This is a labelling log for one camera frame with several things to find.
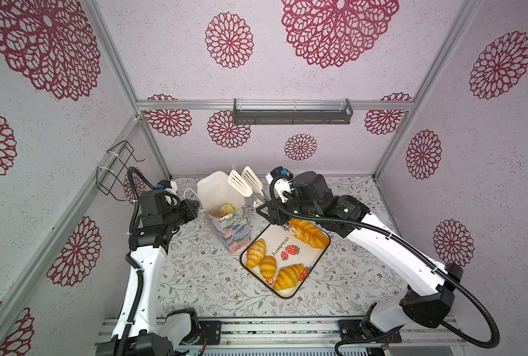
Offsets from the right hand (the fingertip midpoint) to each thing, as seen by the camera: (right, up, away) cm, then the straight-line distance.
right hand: (261, 202), depth 65 cm
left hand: (-22, -2, +12) cm, 25 cm away
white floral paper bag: (-11, -11, +17) cm, 23 cm away
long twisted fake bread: (+20, -14, +29) cm, 38 cm away
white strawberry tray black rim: (+8, -24, +25) cm, 36 cm away
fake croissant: (-3, -21, +23) cm, 31 cm away
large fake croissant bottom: (+10, -28, +17) cm, 34 cm away
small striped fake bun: (+2, -25, +21) cm, 33 cm away
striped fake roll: (-15, -4, +31) cm, 35 cm away
